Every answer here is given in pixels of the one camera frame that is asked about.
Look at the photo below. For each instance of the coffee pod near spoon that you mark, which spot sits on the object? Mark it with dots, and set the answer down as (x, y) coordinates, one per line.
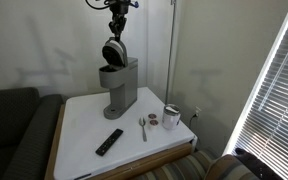
(154, 122)

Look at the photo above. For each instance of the wooden side table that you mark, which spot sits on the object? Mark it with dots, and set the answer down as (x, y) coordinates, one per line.
(127, 170)

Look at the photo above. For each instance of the silver metal spoon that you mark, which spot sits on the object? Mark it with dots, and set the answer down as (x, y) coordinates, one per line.
(142, 123)

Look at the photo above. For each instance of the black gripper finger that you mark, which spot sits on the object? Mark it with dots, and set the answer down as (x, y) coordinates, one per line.
(117, 36)

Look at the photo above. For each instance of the white insulated mug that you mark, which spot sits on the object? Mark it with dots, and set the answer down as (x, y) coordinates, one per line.
(171, 116)

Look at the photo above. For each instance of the grey coffee machine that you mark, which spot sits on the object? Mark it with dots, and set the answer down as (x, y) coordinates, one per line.
(120, 77)

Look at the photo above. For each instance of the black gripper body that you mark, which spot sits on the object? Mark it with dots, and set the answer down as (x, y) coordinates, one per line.
(119, 9)

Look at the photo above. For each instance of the black remote control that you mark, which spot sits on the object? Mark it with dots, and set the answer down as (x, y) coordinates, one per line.
(106, 145)

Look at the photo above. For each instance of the white window blinds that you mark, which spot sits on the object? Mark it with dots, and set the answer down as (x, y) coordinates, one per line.
(264, 132)

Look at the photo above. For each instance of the wall outlet with plug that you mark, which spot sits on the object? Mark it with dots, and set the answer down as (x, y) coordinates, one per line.
(195, 116)

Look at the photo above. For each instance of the striped sofa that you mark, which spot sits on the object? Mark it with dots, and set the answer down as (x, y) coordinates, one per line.
(201, 165)

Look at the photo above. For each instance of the coffee pod near machine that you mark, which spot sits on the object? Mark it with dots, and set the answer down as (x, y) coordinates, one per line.
(152, 116)

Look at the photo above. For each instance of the dark grey sofa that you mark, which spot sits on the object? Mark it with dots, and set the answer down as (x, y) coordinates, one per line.
(27, 126)

